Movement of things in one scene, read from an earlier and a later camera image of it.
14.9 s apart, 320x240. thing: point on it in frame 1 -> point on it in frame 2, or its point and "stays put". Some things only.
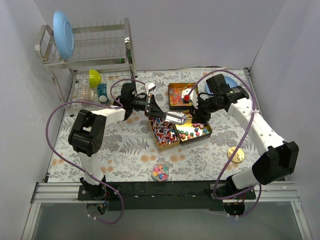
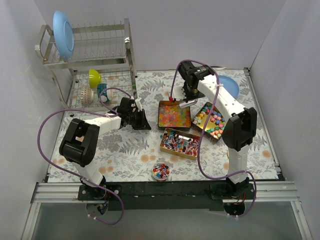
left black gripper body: x=149 y=106 -> x=139 y=119
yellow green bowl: x=95 y=78 stays put
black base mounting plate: x=164 y=195 stays put
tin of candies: x=164 y=133 -> x=180 y=143
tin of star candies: x=189 y=132 -> x=214 y=132
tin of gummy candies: x=175 y=101 -> x=170 y=115
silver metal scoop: x=176 y=118 -> x=190 y=103
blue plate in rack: x=64 y=35 stays put
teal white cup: x=104 y=92 stays put
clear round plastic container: x=161 y=171 stays put
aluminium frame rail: x=45 y=193 stays put
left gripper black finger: x=155 y=111 -> x=144 y=123
